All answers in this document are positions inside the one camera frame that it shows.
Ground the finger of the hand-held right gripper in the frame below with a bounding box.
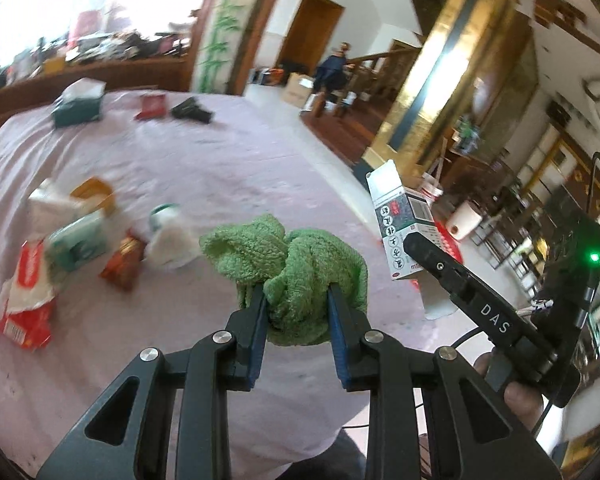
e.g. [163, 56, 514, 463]
[403, 233, 552, 362]

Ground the orange cardboard box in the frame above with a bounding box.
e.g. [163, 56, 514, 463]
[70, 177, 117, 217]

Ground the red and white packet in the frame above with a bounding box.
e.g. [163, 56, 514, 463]
[0, 239, 57, 350]

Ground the wooden cabinet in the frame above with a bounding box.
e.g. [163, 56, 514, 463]
[0, 54, 194, 132]

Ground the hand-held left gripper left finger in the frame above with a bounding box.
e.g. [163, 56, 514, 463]
[36, 285, 269, 480]

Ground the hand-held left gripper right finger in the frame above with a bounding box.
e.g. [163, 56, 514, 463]
[326, 282, 563, 480]

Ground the red plastic basket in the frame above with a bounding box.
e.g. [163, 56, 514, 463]
[409, 219, 464, 292]

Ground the golden pillar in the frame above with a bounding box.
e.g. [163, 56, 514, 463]
[361, 0, 520, 182]

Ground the brown snack packet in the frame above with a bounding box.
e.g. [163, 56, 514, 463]
[99, 232, 147, 292]

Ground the green terry cloth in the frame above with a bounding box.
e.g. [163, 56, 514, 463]
[200, 213, 370, 347]

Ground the white tissue pack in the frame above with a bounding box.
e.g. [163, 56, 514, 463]
[28, 178, 81, 235]

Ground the teal tissue pack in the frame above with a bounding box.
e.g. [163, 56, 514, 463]
[44, 210, 112, 282]

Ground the wooden door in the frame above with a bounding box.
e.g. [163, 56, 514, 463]
[279, 0, 345, 74]

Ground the white and dark carton box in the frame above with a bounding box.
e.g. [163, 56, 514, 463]
[366, 160, 441, 281]

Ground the bamboo print scroll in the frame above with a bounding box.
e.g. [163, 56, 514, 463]
[194, 0, 262, 94]

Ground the teal tissue box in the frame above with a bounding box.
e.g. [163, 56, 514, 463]
[52, 78, 106, 129]

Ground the person's right hand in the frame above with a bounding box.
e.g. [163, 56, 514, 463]
[472, 352, 544, 432]

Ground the black object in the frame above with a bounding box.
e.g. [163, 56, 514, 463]
[171, 96, 214, 124]

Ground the white paper roll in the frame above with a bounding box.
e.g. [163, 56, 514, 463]
[449, 201, 483, 241]

